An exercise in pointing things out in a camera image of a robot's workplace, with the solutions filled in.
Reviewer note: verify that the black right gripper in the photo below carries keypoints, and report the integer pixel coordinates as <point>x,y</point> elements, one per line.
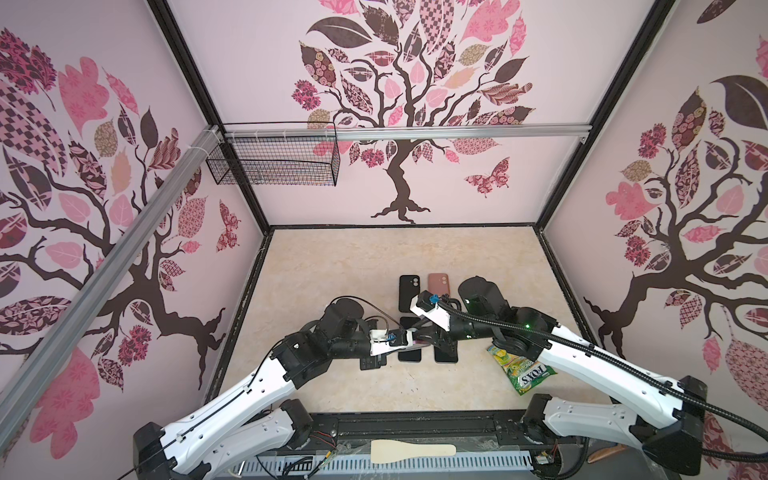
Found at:
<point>440,339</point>

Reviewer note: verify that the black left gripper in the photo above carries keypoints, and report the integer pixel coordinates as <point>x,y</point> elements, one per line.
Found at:
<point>373,363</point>

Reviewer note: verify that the pink phone case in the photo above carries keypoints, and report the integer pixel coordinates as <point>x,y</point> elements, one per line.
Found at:
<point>438,284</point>

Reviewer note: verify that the black phone case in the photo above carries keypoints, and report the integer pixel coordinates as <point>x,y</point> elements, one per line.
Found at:
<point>409,287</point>

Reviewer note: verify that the purple smartphone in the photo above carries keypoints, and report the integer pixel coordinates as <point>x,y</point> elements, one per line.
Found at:
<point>447,358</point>

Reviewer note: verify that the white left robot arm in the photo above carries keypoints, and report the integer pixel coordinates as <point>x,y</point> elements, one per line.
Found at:
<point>257,413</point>

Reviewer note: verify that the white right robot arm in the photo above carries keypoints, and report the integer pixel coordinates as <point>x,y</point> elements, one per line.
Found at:
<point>656,414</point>

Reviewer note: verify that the green candy bag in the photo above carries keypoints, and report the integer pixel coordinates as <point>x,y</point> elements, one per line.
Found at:
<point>523,374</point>

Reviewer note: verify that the beige wooden spatula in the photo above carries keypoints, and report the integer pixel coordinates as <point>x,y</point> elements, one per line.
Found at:
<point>387,451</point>

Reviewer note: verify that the brown wooden utensil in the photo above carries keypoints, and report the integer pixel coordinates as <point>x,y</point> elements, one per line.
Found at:
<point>604,453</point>

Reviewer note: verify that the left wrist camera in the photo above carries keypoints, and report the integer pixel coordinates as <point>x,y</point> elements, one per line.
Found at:
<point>390,341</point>

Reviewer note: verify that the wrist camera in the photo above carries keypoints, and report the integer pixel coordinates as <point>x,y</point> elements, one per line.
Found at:
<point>390,341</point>
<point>427,306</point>

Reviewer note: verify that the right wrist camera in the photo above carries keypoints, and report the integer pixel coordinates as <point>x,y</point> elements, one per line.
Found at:
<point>427,306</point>

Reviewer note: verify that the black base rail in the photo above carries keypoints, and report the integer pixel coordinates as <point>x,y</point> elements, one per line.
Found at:
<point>473,431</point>

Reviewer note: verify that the white slotted cable duct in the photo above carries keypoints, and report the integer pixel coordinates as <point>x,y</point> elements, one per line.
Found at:
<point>358,465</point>

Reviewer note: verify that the black wire basket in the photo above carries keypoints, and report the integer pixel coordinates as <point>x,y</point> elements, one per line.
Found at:
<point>285,153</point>

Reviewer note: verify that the black vertical frame post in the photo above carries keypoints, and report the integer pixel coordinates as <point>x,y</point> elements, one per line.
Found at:
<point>166,21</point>

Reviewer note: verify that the aluminium rail back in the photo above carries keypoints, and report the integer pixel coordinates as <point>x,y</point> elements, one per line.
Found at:
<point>416,133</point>

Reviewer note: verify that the aluminium rail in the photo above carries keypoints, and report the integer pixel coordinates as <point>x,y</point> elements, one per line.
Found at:
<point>35,375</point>
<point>416,133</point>

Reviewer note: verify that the aluminium rail left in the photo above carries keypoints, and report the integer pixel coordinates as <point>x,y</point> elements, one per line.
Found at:
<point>35,375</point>

